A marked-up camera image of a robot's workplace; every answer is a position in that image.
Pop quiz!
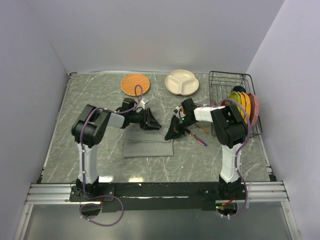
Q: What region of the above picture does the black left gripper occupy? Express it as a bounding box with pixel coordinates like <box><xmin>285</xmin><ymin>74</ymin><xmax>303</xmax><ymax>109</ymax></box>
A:
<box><xmin>128</xmin><ymin>107</ymin><xmax>161</xmax><ymax>130</ymax></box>

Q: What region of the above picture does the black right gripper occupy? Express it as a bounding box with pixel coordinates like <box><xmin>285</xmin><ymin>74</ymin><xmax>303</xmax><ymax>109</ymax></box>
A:
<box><xmin>165</xmin><ymin>115</ymin><xmax>197</xmax><ymax>141</ymax></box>

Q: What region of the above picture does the grey cloth napkin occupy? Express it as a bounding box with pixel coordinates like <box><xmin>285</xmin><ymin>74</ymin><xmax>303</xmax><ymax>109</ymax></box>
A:
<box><xmin>123</xmin><ymin>126</ymin><xmax>174</xmax><ymax>158</ymax></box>

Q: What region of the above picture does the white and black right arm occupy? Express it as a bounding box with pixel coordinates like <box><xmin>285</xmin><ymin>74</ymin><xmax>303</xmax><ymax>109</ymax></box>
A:
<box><xmin>164</xmin><ymin>98</ymin><xmax>250</xmax><ymax>200</ymax></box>

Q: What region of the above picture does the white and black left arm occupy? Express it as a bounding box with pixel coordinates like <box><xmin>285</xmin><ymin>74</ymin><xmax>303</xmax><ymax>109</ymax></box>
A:
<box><xmin>71</xmin><ymin>97</ymin><xmax>162</xmax><ymax>201</ymax></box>

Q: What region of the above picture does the iridescent purple knife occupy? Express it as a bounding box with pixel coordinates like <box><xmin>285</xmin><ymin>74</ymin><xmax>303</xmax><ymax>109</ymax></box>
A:
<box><xmin>185</xmin><ymin>128</ymin><xmax>208</xmax><ymax>147</ymax></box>

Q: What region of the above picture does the gold spoon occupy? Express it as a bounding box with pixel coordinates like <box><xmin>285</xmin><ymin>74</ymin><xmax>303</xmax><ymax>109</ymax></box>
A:
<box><xmin>195</xmin><ymin>123</ymin><xmax>209</xmax><ymax>135</ymax></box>

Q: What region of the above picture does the orange woven round coaster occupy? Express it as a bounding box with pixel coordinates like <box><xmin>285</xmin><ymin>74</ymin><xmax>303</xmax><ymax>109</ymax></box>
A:
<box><xmin>121</xmin><ymin>73</ymin><xmax>151</xmax><ymax>97</ymax></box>

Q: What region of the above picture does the cream divided plate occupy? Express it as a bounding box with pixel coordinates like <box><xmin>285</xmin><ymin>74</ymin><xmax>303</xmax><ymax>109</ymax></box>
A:
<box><xmin>164</xmin><ymin>69</ymin><xmax>200</xmax><ymax>96</ymax></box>

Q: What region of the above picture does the green scalloped plate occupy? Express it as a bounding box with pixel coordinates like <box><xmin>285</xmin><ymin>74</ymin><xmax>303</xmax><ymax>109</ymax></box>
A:
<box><xmin>229</xmin><ymin>91</ymin><xmax>245</xmax><ymax>118</ymax></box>

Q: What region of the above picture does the yellow scalloped plate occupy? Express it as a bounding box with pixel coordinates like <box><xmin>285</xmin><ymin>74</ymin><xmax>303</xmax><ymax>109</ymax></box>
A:
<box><xmin>237</xmin><ymin>91</ymin><xmax>251</xmax><ymax>117</ymax></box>

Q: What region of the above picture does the dark blue bowl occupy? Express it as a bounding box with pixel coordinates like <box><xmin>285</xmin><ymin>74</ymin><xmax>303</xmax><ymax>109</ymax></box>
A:
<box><xmin>232</xmin><ymin>85</ymin><xmax>247</xmax><ymax>93</ymax></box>

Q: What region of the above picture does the orange scalloped plate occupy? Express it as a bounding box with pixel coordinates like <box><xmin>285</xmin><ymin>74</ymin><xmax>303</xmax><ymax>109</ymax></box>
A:
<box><xmin>244</xmin><ymin>93</ymin><xmax>252</xmax><ymax>117</ymax></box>

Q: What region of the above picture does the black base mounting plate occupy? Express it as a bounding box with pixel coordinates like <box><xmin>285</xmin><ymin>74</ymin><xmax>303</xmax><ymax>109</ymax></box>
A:
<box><xmin>69</xmin><ymin>181</ymin><xmax>246</xmax><ymax>213</ymax></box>

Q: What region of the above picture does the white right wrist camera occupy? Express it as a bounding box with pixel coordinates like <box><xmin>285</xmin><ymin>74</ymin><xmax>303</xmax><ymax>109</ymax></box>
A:
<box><xmin>174</xmin><ymin>105</ymin><xmax>186</xmax><ymax>119</ymax></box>

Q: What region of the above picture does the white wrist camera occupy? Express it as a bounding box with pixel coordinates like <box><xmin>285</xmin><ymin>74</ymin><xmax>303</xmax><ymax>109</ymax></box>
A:
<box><xmin>136</xmin><ymin>98</ymin><xmax>150</xmax><ymax>110</ymax></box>
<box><xmin>174</xmin><ymin>105</ymin><xmax>186</xmax><ymax>119</ymax></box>

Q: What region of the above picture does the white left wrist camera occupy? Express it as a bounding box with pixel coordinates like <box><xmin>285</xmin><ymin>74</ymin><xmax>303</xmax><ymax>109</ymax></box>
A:
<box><xmin>136</xmin><ymin>98</ymin><xmax>150</xmax><ymax>110</ymax></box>

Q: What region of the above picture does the black wire dish rack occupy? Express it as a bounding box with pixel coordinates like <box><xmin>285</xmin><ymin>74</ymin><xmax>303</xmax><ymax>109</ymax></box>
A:
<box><xmin>208</xmin><ymin>71</ymin><xmax>263</xmax><ymax>137</ymax></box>

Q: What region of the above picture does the aluminium frame rail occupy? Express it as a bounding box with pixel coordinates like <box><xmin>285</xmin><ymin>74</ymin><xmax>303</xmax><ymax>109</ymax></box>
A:
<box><xmin>24</xmin><ymin>181</ymin><xmax>289</xmax><ymax>205</ymax></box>

